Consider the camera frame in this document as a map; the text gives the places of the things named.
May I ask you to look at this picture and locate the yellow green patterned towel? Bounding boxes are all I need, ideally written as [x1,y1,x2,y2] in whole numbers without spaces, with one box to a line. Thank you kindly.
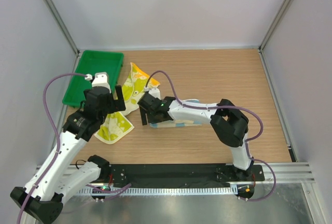
[94,62,160,145]

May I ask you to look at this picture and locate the blue polka dot towel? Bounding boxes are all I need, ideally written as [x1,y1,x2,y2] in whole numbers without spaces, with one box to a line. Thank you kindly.
[150,98,202,129]

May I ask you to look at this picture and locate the right aluminium frame post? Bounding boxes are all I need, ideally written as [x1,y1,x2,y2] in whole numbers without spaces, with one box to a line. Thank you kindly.
[258,0,293,53]

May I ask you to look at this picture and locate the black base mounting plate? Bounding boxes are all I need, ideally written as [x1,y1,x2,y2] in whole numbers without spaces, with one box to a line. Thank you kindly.
[110,163,265,189]

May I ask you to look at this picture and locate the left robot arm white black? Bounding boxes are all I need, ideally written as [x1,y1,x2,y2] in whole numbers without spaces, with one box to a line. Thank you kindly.
[10,85,126,223]

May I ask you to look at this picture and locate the white slotted cable duct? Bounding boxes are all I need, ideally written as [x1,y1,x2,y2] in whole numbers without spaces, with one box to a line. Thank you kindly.
[77,186,238,197]

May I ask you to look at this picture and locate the aluminium frame post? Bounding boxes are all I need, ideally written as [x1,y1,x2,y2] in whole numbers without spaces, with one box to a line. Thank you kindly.
[258,0,293,53]
[44,0,79,56]

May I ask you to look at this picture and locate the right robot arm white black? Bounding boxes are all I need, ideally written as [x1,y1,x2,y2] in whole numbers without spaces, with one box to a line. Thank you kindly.
[138,92,254,180]

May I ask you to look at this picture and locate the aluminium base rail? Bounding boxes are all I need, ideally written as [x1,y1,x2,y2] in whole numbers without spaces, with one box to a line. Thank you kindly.
[31,161,316,186]

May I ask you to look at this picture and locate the green plastic tray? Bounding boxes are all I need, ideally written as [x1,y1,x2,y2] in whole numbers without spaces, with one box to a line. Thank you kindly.
[62,50,124,107]

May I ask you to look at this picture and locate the left aluminium frame post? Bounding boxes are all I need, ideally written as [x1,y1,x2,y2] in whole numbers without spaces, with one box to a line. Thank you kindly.
[44,0,79,56]

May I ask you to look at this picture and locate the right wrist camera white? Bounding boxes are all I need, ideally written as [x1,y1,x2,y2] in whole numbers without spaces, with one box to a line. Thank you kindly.
[144,87,161,99]

